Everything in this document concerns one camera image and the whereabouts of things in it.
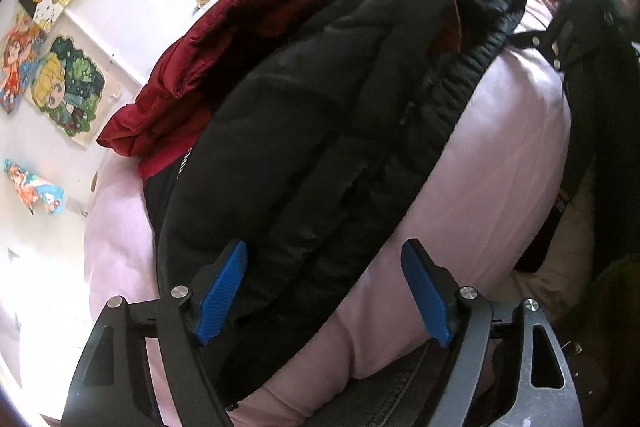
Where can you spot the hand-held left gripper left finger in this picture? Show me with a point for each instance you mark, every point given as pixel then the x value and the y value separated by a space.
pixel 220 294

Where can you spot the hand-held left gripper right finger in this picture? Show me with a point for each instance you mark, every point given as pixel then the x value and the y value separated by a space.
pixel 425 292

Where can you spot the red and black puffer jacket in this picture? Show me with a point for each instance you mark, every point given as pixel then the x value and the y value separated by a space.
pixel 310 132

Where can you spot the bed with pink sheet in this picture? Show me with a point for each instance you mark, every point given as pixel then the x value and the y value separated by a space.
pixel 490 167

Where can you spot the beige cloth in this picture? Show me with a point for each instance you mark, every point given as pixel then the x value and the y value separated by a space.
pixel 570 257

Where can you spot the small anime figure cutout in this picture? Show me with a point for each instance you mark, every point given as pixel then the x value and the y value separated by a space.
pixel 35 187

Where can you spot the blond character cutout drawing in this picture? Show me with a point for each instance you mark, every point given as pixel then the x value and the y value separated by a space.
pixel 67 87

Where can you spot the orange-haired girl drawing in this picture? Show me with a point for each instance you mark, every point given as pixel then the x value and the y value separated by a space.
pixel 17 62

